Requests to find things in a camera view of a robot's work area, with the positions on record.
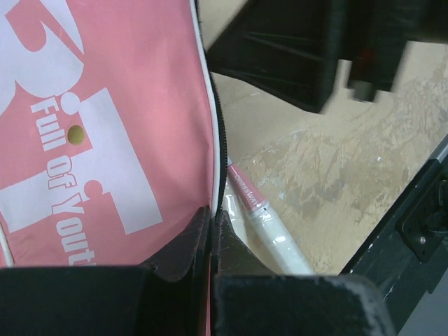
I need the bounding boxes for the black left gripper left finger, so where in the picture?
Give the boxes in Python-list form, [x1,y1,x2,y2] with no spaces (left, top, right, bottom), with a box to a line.
[1,207,211,335]

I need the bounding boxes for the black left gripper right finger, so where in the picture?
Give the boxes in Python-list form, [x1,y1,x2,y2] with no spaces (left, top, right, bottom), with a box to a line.
[211,212,387,335]

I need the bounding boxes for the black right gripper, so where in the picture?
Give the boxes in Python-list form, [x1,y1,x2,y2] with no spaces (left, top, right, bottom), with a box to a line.
[207,0,447,113]

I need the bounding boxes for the pink racket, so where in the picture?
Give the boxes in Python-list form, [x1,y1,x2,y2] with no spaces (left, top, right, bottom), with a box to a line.
[227,160,314,275]

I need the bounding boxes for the pink racket cover bag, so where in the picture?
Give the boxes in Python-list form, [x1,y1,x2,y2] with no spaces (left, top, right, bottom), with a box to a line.
[1,1,225,267]

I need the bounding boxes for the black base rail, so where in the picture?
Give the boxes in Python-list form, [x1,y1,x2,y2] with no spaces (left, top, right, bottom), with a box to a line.
[342,139,447,335]

